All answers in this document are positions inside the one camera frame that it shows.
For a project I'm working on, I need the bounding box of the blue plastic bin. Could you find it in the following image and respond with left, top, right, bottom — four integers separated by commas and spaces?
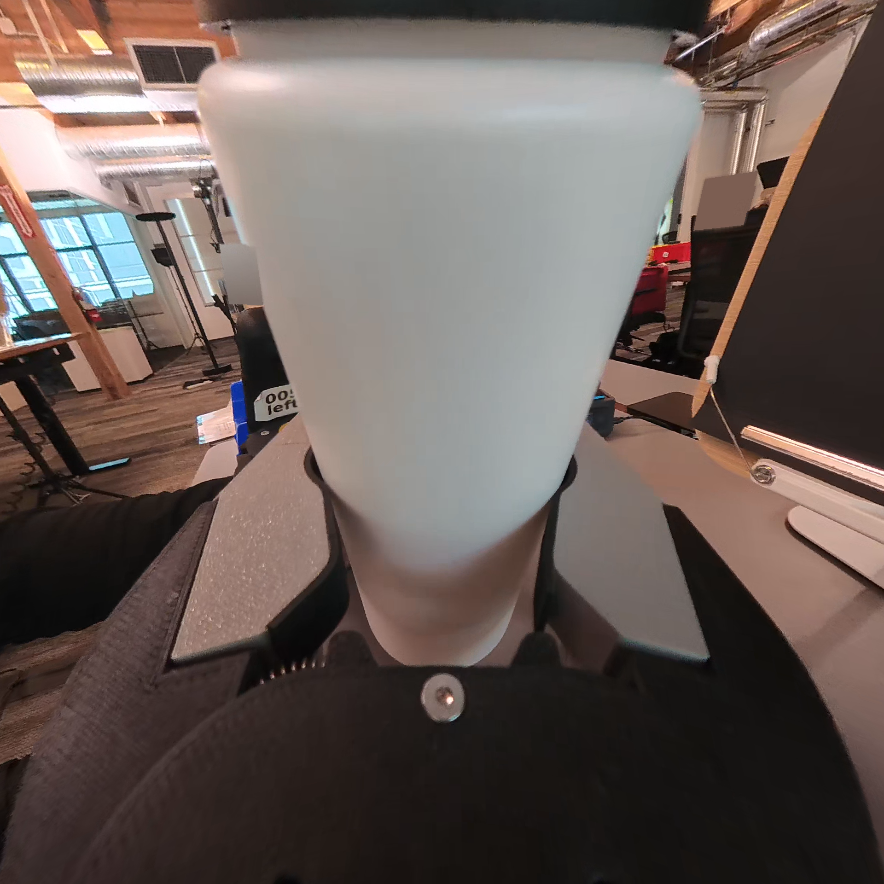
230, 378, 251, 458

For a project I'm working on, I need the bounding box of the black flat device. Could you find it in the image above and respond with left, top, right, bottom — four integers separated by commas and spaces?
626, 391, 700, 437

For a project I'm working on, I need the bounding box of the black battery charging case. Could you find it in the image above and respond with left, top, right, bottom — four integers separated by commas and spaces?
587, 387, 620, 440

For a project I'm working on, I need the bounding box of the black office chair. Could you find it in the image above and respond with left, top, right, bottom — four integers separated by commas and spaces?
673, 224, 769, 378

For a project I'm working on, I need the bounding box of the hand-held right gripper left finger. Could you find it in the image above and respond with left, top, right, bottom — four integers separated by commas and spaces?
169, 416, 349, 667

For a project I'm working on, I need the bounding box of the clear sleeve with paper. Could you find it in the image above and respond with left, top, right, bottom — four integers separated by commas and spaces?
196, 407, 240, 447

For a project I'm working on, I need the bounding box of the silver air duct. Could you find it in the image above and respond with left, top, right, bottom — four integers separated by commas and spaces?
58, 128, 216, 189
14, 58, 208, 116

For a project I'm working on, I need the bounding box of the white low cabinet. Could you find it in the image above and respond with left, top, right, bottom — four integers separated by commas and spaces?
65, 325, 154, 395

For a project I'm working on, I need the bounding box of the black board on white stand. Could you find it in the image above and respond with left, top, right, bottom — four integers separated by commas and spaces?
691, 0, 884, 590

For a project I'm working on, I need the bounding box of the ceiling vent grille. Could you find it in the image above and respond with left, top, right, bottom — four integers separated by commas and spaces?
124, 38, 222, 88

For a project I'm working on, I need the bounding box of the wooden post red sign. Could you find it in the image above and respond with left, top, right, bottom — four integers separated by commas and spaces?
0, 148, 134, 401

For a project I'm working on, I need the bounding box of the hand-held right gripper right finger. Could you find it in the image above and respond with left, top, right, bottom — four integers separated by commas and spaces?
533, 421, 712, 664

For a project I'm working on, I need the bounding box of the thin steel tether wire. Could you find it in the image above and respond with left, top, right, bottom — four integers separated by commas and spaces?
703, 354, 776, 486

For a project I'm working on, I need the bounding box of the wooden top standing desk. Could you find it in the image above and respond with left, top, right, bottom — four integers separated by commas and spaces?
0, 331, 134, 479

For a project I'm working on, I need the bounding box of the red plastic tote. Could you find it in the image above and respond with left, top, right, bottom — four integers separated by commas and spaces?
615, 266, 671, 327

